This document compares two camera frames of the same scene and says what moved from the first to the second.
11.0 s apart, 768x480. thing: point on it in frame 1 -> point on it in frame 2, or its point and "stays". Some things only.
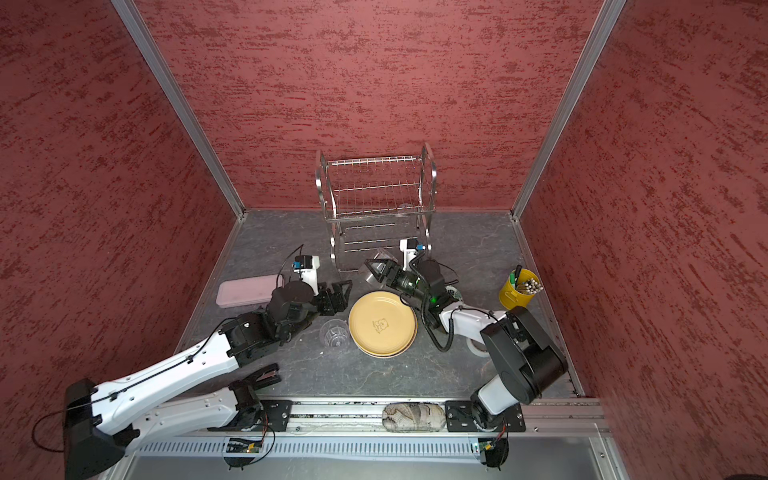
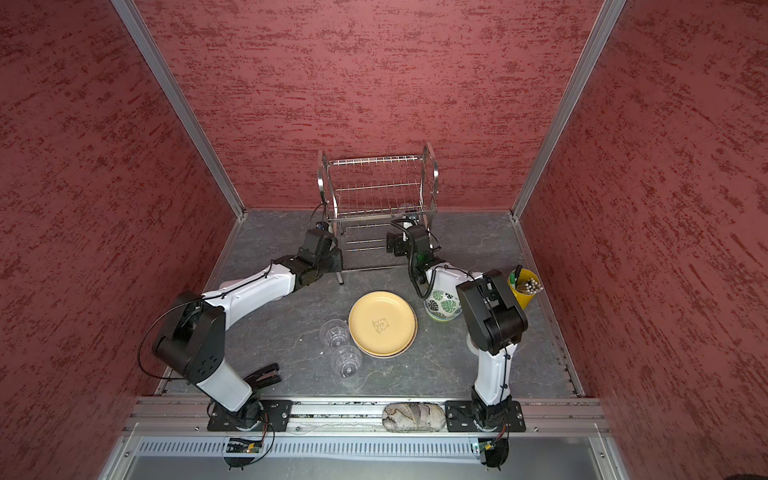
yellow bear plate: [382, 325] stays
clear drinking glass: [334, 333] stays
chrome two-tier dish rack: [375, 203] stays
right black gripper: [388, 271] -> [396, 238]
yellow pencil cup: [520, 288] stays
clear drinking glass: [366, 272] -> [346, 360]
